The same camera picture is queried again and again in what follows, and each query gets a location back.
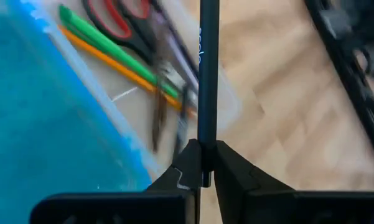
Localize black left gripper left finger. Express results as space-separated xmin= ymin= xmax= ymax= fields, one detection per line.
xmin=29 ymin=139 xmax=203 ymax=224

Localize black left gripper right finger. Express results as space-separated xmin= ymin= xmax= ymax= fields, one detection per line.
xmin=213 ymin=140 xmax=374 ymax=224

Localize brown mechanical pencil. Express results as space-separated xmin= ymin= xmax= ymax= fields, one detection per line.
xmin=151 ymin=88 xmax=168 ymax=153

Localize white translucent supply box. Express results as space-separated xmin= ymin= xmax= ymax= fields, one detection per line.
xmin=20 ymin=0 xmax=242 ymax=181

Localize orange wooden pencil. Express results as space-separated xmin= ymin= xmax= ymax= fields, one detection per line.
xmin=58 ymin=24 xmax=197 ymax=119

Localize long black pencil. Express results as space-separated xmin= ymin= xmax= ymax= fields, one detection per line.
xmin=197 ymin=0 xmax=220 ymax=188

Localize green pen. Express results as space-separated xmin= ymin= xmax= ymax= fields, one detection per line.
xmin=58 ymin=4 xmax=180 ymax=100

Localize red and black scissors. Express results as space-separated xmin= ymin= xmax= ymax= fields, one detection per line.
xmin=82 ymin=0 xmax=175 ymax=82

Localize clear purple pen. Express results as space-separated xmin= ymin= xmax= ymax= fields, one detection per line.
xmin=149 ymin=9 xmax=200 ymax=94

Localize black pen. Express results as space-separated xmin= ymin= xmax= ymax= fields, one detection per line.
xmin=151 ymin=0 xmax=200 ymax=78

